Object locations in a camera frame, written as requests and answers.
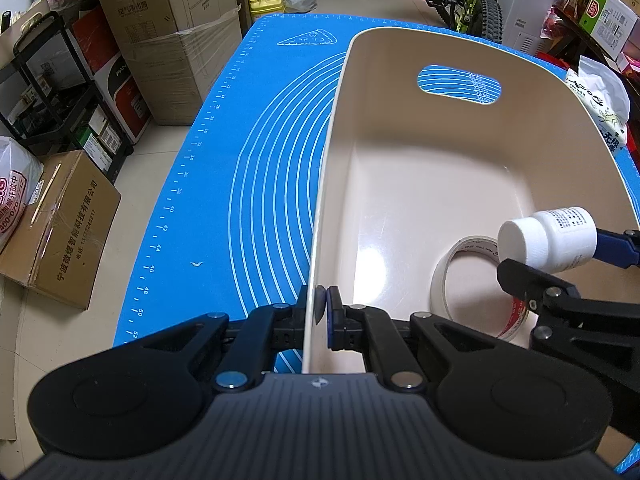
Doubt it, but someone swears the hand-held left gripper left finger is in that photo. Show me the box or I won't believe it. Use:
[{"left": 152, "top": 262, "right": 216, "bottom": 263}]
[{"left": 131, "top": 285, "right": 308, "bottom": 392}]

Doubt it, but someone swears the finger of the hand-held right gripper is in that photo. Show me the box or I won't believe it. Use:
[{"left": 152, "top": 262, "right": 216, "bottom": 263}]
[
  {"left": 497, "top": 258, "right": 640, "bottom": 386},
  {"left": 595, "top": 229, "right": 640, "bottom": 268}
]

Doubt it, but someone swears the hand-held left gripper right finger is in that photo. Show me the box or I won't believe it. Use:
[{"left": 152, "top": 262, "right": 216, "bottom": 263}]
[{"left": 327, "top": 286, "right": 501, "bottom": 392}]

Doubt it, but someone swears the white pill bottle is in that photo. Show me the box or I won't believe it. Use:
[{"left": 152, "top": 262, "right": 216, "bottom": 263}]
[{"left": 497, "top": 206, "right": 598, "bottom": 273}]

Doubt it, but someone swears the cream plastic bin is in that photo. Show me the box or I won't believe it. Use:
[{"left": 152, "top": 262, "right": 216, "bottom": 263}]
[{"left": 301, "top": 29, "right": 640, "bottom": 376}]

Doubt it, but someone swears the beige tape roll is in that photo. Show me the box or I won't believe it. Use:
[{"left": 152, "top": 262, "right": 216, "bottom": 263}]
[{"left": 431, "top": 235, "right": 538, "bottom": 343}]

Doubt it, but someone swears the white rice bag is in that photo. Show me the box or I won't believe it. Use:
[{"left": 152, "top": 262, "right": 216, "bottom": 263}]
[{"left": 565, "top": 56, "right": 632, "bottom": 156}]

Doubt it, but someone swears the blue silicone baking mat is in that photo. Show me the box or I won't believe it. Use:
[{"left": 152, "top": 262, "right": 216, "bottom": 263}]
[{"left": 112, "top": 12, "right": 640, "bottom": 476}]

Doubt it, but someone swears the dark wooden table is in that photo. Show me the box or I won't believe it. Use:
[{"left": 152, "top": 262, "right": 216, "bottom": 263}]
[{"left": 550, "top": 5, "right": 640, "bottom": 76}]

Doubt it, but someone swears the green white carton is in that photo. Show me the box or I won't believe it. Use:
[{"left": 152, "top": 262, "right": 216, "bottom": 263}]
[{"left": 580, "top": 0, "right": 638, "bottom": 58}]

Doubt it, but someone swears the brown cardboard box black print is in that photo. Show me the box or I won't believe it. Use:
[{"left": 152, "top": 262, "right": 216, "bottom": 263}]
[{"left": 0, "top": 150, "right": 122, "bottom": 311}]

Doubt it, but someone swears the white appliance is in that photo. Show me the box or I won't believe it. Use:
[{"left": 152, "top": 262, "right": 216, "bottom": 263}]
[{"left": 502, "top": 0, "right": 576, "bottom": 58}]

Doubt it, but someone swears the green black bicycle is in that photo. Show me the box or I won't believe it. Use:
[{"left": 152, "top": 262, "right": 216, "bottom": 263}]
[{"left": 427, "top": 0, "right": 503, "bottom": 43}]

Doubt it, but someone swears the large film-wrapped cardboard box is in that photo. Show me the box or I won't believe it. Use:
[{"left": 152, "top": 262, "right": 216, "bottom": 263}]
[{"left": 120, "top": 7, "right": 246, "bottom": 126}]

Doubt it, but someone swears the red white appliance box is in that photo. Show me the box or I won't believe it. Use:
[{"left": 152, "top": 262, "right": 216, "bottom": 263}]
[{"left": 95, "top": 55, "right": 151, "bottom": 143}]

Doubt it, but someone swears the white plastic bag red print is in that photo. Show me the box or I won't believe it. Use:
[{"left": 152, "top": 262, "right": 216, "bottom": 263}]
[{"left": 0, "top": 136, "right": 45, "bottom": 256}]

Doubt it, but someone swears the black metal rack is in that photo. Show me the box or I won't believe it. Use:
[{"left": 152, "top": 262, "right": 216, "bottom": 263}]
[{"left": 0, "top": 10, "right": 135, "bottom": 186}]

